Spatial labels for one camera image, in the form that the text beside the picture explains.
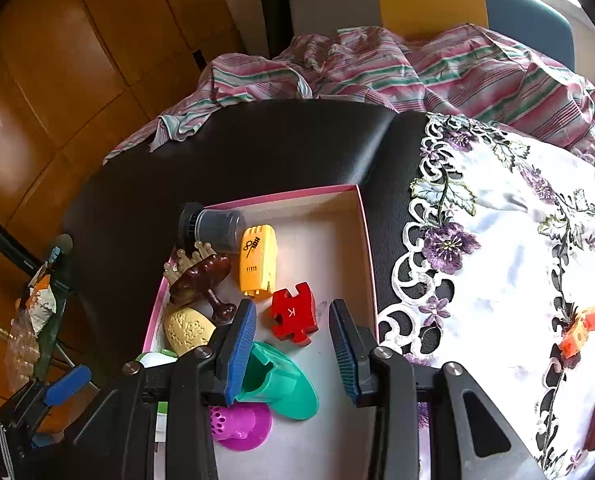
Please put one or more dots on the striped pink green blanket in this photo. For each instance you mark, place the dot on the striped pink green blanket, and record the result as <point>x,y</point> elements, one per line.
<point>427,70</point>

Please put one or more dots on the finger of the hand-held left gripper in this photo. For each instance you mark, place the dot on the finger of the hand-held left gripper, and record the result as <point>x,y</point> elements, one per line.
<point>67,385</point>

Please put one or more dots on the pink-edged cardboard box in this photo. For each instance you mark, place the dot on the pink-edged cardboard box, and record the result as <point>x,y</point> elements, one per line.
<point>322,240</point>

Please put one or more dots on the purple funnel-shaped toy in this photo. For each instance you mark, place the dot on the purple funnel-shaped toy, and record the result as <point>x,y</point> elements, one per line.
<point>242,425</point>

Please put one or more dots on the brown mushroom-shaped stamp toy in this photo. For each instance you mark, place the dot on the brown mushroom-shaped stamp toy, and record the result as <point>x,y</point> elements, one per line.
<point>200,277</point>

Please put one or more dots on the orange snack packet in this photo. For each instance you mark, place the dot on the orange snack packet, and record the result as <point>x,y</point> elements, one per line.
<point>40,300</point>

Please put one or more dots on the yellow cushion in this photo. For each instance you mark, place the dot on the yellow cushion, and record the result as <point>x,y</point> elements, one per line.
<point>430,2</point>

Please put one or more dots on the white embroidered floral tablecloth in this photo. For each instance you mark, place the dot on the white embroidered floral tablecloth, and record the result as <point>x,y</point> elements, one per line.
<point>507,260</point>

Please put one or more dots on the yellow perforated egg-shaped toy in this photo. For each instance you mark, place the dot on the yellow perforated egg-shaped toy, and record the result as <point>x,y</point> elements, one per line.
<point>187,330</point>

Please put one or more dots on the grey canister with black lid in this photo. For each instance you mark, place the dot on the grey canister with black lid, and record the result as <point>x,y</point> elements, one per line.
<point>217,227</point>

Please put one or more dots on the orange dotted block toy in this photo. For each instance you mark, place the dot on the orange dotted block toy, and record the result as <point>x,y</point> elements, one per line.
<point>577,332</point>

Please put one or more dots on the yellow plastic toy block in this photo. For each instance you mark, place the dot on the yellow plastic toy block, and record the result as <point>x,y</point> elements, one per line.
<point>257,260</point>

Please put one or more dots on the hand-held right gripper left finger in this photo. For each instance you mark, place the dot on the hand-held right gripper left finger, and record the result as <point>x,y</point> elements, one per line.
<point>240,350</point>

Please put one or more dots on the green funnel-shaped toy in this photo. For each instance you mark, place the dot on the green funnel-shaped toy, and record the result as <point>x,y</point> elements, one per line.
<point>282,385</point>

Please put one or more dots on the grey cushion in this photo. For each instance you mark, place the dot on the grey cushion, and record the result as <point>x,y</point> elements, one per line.
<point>335,2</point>

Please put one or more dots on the blue cushion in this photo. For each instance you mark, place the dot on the blue cushion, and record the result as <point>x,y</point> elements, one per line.
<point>527,25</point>

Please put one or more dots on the clear plastic bottle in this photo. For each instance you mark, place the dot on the clear plastic bottle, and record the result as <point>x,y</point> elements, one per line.
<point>22,350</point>

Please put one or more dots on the green and white toy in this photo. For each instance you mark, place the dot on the green and white toy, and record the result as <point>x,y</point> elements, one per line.
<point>152,358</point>

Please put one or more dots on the black leather sofa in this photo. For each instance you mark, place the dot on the black leather sofa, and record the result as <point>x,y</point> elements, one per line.
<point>252,150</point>

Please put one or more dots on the red puzzle piece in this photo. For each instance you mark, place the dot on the red puzzle piece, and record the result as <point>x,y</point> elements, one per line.
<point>292,312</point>

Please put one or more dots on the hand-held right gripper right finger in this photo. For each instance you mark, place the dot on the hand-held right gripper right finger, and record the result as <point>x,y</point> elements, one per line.
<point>345,355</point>

